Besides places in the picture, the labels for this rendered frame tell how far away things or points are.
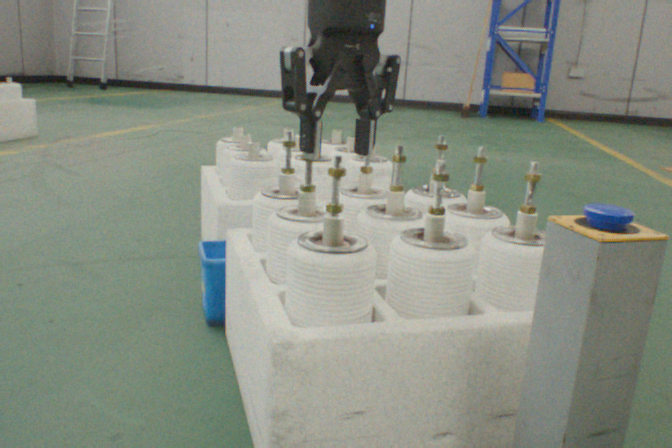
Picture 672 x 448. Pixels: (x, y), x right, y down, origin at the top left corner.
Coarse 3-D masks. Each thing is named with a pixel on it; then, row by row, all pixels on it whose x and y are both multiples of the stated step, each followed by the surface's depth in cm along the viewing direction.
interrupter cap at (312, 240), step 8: (304, 232) 64; (312, 232) 65; (320, 232) 65; (344, 232) 66; (352, 232) 65; (304, 240) 62; (312, 240) 62; (320, 240) 63; (344, 240) 64; (352, 240) 63; (360, 240) 63; (304, 248) 60; (312, 248) 59; (320, 248) 59; (328, 248) 60; (336, 248) 60; (344, 248) 60; (352, 248) 60; (360, 248) 60
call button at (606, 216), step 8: (584, 208) 51; (592, 208) 50; (600, 208) 50; (608, 208) 50; (616, 208) 50; (624, 208) 51; (592, 216) 50; (600, 216) 49; (608, 216) 49; (616, 216) 48; (624, 216) 48; (632, 216) 49; (592, 224) 50; (600, 224) 49; (608, 224) 49; (616, 224) 49; (624, 224) 49
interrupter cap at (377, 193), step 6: (348, 186) 90; (354, 186) 91; (342, 192) 86; (348, 192) 86; (354, 192) 88; (372, 192) 89; (378, 192) 88; (384, 192) 88; (360, 198) 84; (366, 198) 84; (372, 198) 84; (378, 198) 85; (384, 198) 85
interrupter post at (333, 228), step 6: (324, 216) 62; (342, 216) 62; (324, 222) 62; (330, 222) 61; (336, 222) 61; (342, 222) 61; (324, 228) 62; (330, 228) 61; (336, 228) 61; (342, 228) 62; (324, 234) 62; (330, 234) 61; (336, 234) 61; (342, 234) 62; (324, 240) 62; (330, 240) 61; (336, 240) 61; (342, 240) 62
